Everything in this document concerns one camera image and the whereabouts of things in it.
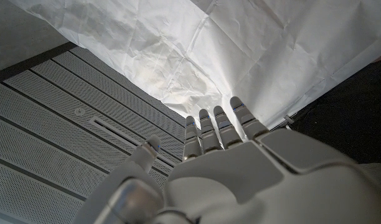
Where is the white creased backdrop sheet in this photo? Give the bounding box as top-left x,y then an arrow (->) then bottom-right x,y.
9,0 -> 381,131

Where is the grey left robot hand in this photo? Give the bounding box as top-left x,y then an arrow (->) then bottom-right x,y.
71,96 -> 381,224

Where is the ceiling air vent slot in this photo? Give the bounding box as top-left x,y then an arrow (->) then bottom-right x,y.
89,116 -> 179,167

